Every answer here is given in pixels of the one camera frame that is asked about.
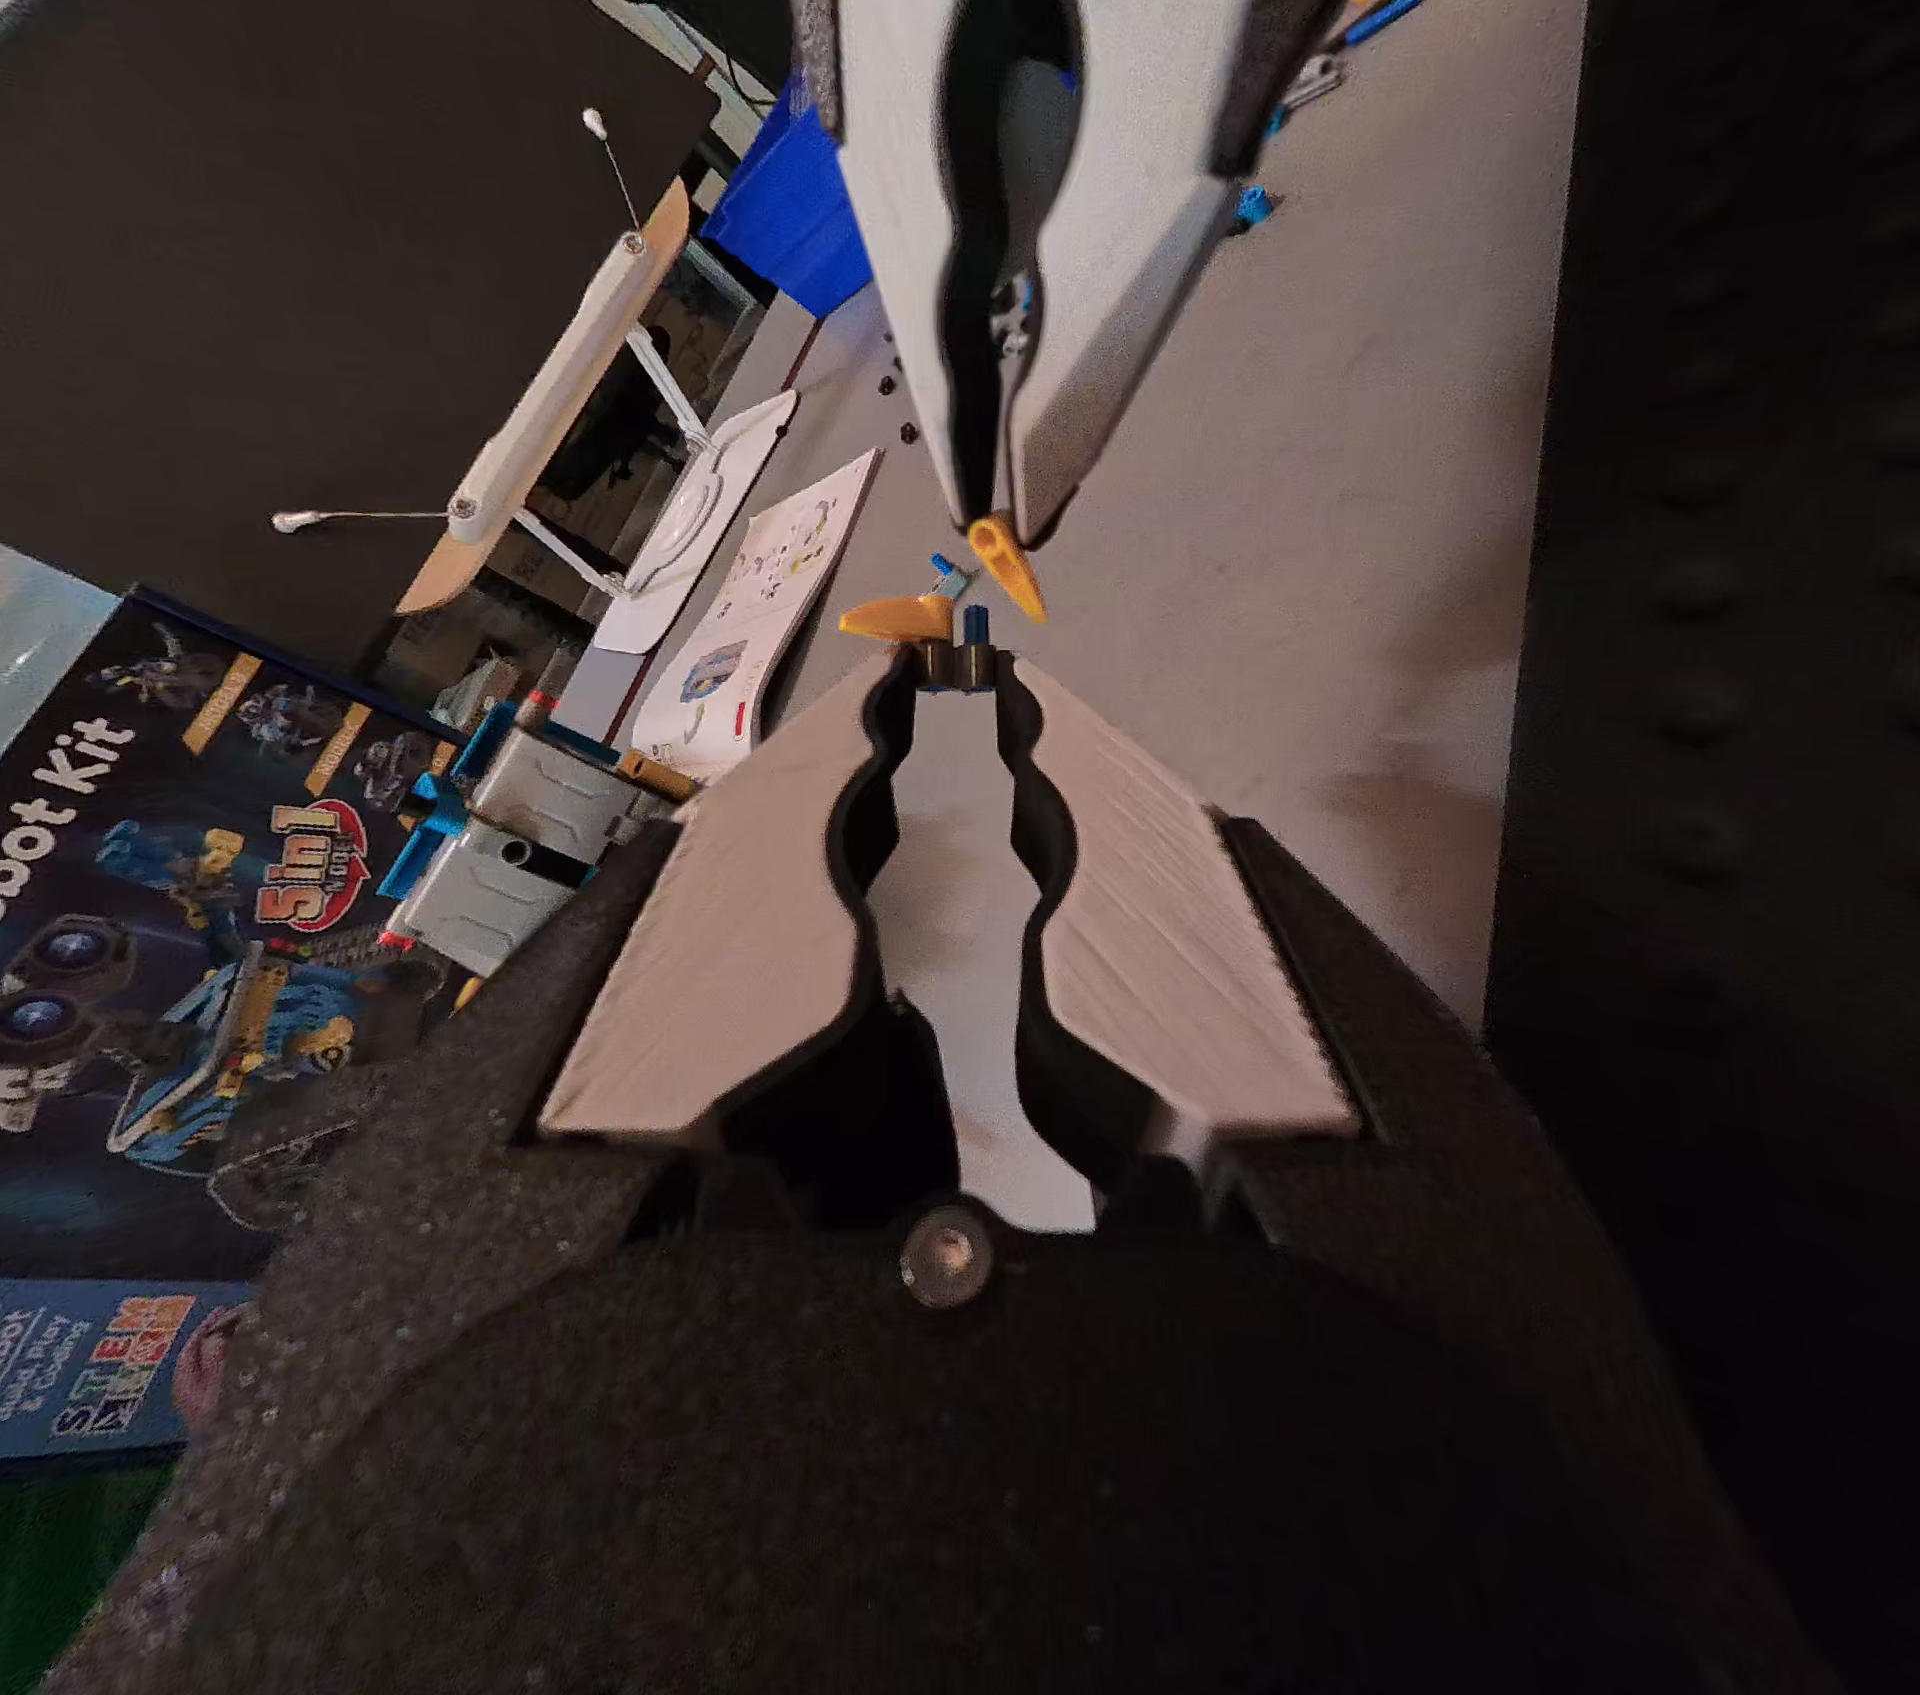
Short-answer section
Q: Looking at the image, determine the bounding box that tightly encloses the black board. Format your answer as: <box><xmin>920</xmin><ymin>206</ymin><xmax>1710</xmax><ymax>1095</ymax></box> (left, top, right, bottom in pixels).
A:
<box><xmin>0</xmin><ymin>0</ymin><xmax>723</xmax><ymax>677</ymax></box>

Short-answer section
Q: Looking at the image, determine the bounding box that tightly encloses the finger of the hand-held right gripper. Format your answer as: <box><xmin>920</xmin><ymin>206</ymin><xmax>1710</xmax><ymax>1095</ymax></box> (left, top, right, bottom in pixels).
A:
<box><xmin>824</xmin><ymin>0</ymin><xmax>1004</xmax><ymax>531</ymax></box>
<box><xmin>1004</xmin><ymin>0</ymin><xmax>1305</xmax><ymax>545</ymax></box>

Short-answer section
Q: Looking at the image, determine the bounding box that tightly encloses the blue plastic bin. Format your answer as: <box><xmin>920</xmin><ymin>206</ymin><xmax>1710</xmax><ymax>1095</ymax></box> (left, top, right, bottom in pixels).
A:
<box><xmin>696</xmin><ymin>68</ymin><xmax>881</xmax><ymax>320</ymax></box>

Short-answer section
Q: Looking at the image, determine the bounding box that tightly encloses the white folding book stand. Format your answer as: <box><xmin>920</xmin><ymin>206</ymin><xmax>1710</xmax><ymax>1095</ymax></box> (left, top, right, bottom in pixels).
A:
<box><xmin>270</xmin><ymin>106</ymin><xmax>800</xmax><ymax>657</ymax></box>

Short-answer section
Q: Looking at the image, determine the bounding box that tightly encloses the black perforated foam mat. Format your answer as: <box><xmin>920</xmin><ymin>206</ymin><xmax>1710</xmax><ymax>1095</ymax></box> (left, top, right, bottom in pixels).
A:
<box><xmin>1485</xmin><ymin>0</ymin><xmax>1920</xmax><ymax>1695</ymax></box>

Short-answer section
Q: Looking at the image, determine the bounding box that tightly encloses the blue grey brick robot model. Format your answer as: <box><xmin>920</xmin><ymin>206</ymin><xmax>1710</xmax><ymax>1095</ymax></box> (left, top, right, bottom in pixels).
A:
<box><xmin>375</xmin><ymin>659</ymin><xmax>700</xmax><ymax>977</ymax></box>

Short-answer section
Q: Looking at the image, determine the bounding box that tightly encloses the green flat box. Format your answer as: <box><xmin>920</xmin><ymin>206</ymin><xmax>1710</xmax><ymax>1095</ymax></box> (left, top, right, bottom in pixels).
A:
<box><xmin>0</xmin><ymin>1455</ymin><xmax>183</xmax><ymax>1695</ymax></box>

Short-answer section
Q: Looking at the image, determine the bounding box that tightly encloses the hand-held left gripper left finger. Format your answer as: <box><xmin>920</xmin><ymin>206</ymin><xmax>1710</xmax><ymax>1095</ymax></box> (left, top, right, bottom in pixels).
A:
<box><xmin>537</xmin><ymin>649</ymin><xmax>962</xmax><ymax>1223</ymax></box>

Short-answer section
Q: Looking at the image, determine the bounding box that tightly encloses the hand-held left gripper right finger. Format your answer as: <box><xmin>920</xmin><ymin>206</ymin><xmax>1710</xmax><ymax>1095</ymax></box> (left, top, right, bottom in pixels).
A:
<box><xmin>990</xmin><ymin>657</ymin><xmax>1365</xmax><ymax>1223</ymax></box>

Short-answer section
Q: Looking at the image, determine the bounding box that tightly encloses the grey desk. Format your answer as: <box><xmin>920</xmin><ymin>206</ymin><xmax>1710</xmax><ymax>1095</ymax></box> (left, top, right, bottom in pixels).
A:
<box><xmin>570</xmin><ymin>0</ymin><xmax>1614</xmax><ymax>1231</ymax></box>

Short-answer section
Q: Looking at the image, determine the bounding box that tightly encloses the open instruction booklet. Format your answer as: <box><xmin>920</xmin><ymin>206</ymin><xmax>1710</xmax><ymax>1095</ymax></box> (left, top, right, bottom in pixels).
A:
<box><xmin>630</xmin><ymin>448</ymin><xmax>888</xmax><ymax>785</ymax></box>

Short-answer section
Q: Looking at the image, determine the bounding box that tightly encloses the dark blue robot kit box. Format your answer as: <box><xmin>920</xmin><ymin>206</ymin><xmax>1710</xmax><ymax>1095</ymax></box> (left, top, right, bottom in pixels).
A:
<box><xmin>0</xmin><ymin>585</ymin><xmax>483</xmax><ymax>1463</ymax></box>

